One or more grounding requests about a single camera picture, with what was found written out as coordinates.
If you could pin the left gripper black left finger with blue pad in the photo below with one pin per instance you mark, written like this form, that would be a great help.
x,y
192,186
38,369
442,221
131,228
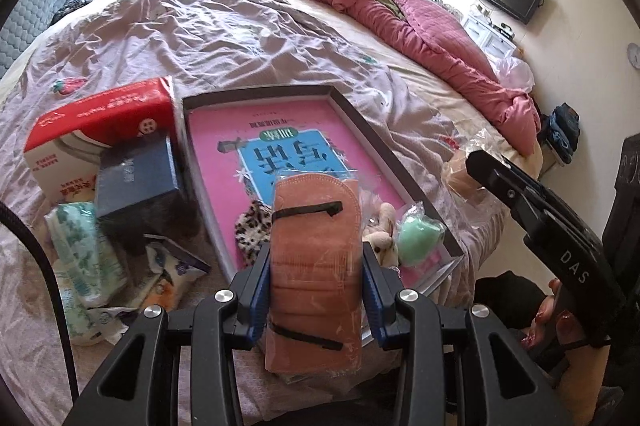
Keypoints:
x,y
231,320

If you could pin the orange face mask pack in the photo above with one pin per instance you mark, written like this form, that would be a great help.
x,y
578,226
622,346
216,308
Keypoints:
x,y
314,322

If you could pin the cartoon printed wipes pack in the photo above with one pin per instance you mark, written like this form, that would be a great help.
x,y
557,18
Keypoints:
x,y
171,272

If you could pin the white drawer cabinet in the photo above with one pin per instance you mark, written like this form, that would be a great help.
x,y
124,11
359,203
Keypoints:
x,y
489,39

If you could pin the pink tray with dark frame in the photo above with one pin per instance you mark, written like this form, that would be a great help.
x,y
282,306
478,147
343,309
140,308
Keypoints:
x,y
238,141

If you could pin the pink red quilt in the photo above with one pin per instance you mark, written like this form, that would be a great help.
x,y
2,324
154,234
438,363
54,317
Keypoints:
x,y
425,32

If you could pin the person's hand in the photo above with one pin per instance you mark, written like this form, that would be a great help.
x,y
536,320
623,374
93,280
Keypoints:
x,y
551,321

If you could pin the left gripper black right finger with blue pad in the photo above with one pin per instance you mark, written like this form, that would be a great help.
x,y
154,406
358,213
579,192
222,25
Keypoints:
x,y
402,319

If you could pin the green item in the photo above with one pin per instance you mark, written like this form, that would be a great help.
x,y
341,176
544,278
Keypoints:
x,y
417,235

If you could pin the beige plush toy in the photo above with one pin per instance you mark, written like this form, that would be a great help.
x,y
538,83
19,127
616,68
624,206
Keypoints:
x,y
379,234

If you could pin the mauve patterned bed sheet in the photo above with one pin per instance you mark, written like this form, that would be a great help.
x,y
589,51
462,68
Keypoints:
x,y
204,45

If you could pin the red white cardboard box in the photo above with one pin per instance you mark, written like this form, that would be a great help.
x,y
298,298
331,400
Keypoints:
x,y
64,146

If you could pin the dark blue clothes pile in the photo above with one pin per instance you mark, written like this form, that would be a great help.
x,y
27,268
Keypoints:
x,y
561,131

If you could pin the dark blue small box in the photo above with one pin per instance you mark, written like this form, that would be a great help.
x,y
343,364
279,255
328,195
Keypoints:
x,y
138,179

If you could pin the leopard print cloth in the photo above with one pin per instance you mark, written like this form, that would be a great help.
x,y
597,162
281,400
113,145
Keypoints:
x,y
251,230

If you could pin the grey quilted headboard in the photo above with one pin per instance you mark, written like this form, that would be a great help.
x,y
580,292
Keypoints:
x,y
27,20

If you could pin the green white tissue pack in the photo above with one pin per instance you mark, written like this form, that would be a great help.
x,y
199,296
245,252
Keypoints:
x,y
88,270

